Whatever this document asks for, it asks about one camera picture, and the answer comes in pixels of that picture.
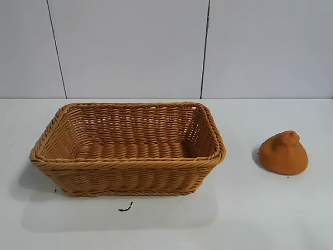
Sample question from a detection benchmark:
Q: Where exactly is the orange knobbed citrus fruit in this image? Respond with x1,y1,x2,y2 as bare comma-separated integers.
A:
258,130,309,176

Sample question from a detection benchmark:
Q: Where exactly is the tan woven wicker basket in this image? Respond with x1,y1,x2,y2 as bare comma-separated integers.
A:
29,101,226,197

